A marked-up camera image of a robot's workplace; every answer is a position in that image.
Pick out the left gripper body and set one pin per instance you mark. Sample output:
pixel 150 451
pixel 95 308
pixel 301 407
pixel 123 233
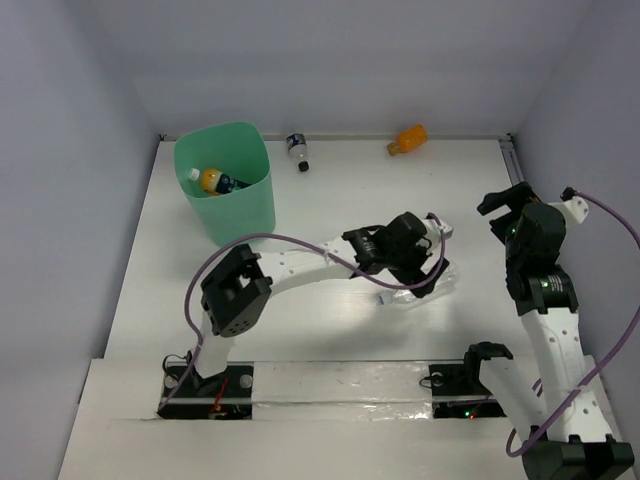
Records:
pixel 413 273

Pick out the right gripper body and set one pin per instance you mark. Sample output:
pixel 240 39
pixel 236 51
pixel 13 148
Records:
pixel 517 198

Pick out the clear water bottle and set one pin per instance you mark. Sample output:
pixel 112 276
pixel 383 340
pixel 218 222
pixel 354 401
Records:
pixel 445 285

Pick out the clear Pepsi bottle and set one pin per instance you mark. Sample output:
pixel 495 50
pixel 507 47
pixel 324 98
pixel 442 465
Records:
pixel 297 150

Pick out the orange juice bottle blue label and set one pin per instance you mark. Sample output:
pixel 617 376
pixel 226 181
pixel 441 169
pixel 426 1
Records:
pixel 214 182

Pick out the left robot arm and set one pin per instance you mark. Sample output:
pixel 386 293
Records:
pixel 235 292

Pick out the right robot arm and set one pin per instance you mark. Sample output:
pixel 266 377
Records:
pixel 559 430

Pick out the green plastic bin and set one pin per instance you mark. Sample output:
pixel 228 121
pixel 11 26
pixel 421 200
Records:
pixel 238 150

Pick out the amber ribbed orange bottle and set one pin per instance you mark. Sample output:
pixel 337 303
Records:
pixel 408 140

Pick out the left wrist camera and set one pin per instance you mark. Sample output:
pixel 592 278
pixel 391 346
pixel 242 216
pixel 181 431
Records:
pixel 437 229

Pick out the aluminium rail right edge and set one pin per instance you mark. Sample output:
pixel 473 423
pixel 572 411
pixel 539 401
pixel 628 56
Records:
pixel 512 164

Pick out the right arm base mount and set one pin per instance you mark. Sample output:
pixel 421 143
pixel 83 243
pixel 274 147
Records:
pixel 456 389

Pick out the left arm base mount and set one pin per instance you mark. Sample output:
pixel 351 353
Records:
pixel 226 396

